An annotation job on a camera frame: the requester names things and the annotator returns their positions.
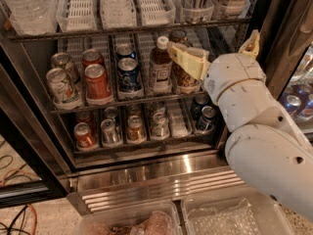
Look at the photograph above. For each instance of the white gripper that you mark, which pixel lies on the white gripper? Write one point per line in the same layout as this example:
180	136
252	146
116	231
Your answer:
234	71

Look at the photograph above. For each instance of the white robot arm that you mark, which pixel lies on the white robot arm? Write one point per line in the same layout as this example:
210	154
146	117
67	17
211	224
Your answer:
266	149

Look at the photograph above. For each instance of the brown tea bottle white cap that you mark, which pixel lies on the brown tea bottle white cap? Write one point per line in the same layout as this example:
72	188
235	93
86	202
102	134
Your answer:
160	65

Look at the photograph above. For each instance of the white green can bottom shelf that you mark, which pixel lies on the white green can bottom shelf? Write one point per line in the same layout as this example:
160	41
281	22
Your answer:
159	125

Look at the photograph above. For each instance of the brown can bottom shelf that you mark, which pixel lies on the brown can bottom shelf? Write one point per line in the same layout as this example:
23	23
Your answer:
135	129

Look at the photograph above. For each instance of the steel fridge cabinet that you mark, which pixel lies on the steel fridge cabinet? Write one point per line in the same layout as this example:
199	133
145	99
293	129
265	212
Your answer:
185	161

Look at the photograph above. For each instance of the silver can bottom shelf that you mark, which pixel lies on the silver can bottom shelf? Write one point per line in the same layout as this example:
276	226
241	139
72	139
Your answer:
109	131

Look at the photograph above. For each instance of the orange can bottom shelf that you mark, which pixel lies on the orange can bottom shelf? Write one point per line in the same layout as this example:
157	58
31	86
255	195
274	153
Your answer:
84	135

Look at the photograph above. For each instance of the clear water bottle left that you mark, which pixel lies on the clear water bottle left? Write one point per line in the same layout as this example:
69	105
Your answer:
33	17

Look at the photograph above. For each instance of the open fridge glass door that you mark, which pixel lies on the open fridge glass door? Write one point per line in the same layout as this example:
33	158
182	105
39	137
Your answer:
21	129

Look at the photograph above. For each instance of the brown tan can front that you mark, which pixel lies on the brown tan can front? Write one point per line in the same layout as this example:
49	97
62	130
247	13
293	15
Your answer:
184	79

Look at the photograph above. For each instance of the brown tan can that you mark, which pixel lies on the brown tan can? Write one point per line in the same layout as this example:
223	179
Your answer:
178	36
184	79

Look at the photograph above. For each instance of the brown tan can rear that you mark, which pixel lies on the brown tan can rear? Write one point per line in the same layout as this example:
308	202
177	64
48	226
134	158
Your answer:
178	36

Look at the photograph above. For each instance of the blue can bottom front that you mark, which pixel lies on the blue can bottom front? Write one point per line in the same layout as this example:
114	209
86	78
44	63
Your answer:
206	118

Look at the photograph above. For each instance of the pepsi can behind glass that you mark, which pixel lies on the pepsi can behind glass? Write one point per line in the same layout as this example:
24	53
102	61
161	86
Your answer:
291	104

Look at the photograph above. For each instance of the blue soda can front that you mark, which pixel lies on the blue soda can front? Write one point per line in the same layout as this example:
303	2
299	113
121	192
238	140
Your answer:
128	75

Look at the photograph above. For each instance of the blue soda can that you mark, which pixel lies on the blue soda can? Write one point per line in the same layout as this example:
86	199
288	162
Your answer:
128	75
125	50

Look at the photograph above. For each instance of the blue soda can rear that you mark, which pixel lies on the blue soda can rear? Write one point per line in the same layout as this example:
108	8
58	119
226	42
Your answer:
125	50

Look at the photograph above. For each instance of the orange soda can front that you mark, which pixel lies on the orange soda can front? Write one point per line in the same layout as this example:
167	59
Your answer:
97	82

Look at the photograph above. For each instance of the orange soda can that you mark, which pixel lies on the orange soda can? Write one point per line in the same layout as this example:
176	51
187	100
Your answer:
97	82
92	57

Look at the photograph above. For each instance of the orange soda can rear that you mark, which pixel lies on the orange soda can rear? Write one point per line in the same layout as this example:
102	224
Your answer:
92	57

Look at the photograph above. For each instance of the clear bin with bubble wrap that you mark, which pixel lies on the clear bin with bubble wrap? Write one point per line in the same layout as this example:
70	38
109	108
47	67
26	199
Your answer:
233	211

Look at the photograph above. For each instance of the silver can behind white can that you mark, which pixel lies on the silver can behind white can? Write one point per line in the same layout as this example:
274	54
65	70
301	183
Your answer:
65	61

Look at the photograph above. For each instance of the white green soda can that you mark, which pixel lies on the white green soda can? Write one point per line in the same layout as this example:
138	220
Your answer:
61	86

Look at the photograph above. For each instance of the clear bin with pink bags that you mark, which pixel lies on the clear bin with pink bags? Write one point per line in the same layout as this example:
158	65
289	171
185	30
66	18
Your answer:
154	218

